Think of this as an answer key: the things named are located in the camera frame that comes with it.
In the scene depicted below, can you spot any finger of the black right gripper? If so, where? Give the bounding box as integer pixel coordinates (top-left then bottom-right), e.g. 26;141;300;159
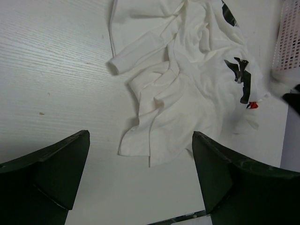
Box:
282;84;300;109

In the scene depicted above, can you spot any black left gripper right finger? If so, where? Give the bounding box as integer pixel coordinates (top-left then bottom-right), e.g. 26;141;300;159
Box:
192;132;300;225

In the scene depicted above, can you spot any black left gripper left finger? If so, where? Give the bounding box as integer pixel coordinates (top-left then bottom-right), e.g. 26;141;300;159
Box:
0;130;90;225

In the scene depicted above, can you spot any white t-shirt with red-black print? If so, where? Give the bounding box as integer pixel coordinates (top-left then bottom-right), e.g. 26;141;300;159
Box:
109;0;266;167

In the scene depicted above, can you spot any white perforated plastic basket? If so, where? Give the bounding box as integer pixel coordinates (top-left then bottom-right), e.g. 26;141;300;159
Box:
272;0;300;72

